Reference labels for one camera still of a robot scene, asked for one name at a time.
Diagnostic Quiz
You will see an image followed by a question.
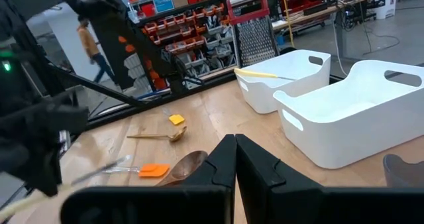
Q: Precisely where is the wooden workbench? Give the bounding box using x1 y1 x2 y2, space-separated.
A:
271 0 388 31

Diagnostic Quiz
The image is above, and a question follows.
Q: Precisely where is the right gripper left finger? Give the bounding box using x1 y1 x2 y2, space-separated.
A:
61 134 237 224

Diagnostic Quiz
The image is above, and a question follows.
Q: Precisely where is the gold metal spoon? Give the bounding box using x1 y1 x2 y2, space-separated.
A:
127 126 188 142

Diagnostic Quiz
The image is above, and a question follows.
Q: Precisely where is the black aluminium table frame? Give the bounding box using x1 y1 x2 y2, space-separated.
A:
46 63 239 132

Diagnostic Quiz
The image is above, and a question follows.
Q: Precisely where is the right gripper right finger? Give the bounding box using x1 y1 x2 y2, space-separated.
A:
235 134 424 224

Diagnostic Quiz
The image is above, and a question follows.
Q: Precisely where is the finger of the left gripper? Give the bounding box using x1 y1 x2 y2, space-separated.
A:
0 147 40 192
34 146 64 197

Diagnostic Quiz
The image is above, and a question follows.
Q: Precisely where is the storage shelf with small bins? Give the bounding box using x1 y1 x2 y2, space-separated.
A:
127 0 239 89

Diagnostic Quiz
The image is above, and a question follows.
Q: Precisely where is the grey plastic bin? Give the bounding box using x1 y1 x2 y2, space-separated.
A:
383 153 424 188

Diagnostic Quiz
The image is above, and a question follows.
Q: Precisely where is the dark wooden spoon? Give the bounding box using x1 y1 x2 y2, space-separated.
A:
154 150 209 188

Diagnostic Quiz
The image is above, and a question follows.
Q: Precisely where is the orange spatula clear handle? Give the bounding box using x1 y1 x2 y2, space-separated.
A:
102 163 170 178

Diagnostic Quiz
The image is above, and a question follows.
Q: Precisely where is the blue sign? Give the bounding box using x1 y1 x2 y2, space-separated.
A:
152 0 176 13

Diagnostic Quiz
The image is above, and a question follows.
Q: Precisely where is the person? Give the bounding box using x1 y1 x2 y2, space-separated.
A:
76 16 117 85

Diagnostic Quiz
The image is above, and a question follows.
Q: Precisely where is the steel box grater red handle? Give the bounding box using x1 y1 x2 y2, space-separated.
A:
227 0 281 68

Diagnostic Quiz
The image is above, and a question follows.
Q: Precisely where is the orange-yellow hanging cable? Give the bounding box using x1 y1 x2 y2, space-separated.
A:
280 0 295 48

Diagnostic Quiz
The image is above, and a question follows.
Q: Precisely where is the white plastic bin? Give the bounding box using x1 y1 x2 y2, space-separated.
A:
273 60 424 170
235 49 332 115

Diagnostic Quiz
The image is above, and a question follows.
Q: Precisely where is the yellow spatula clear handle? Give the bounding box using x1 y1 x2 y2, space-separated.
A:
162 108 186 126

